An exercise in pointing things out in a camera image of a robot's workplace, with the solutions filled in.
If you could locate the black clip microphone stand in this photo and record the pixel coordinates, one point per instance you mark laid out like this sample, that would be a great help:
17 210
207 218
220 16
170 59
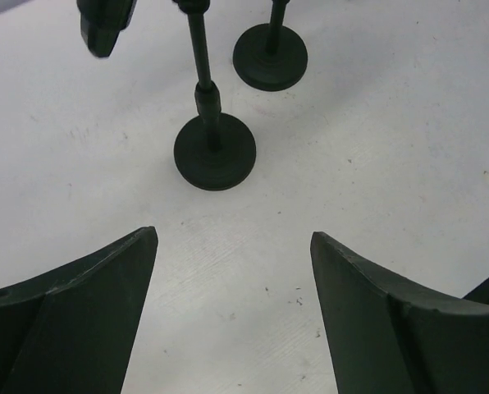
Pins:
213 151

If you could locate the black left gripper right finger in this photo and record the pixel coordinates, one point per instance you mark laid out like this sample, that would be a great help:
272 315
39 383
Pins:
388 334

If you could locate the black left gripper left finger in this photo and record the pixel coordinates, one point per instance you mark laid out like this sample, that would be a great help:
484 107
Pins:
72 329

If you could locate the black handheld microphone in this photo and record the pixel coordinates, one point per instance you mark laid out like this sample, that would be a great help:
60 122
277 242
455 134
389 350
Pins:
101 22

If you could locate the black shock mount stand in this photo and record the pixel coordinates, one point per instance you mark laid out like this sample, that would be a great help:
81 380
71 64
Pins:
271 57

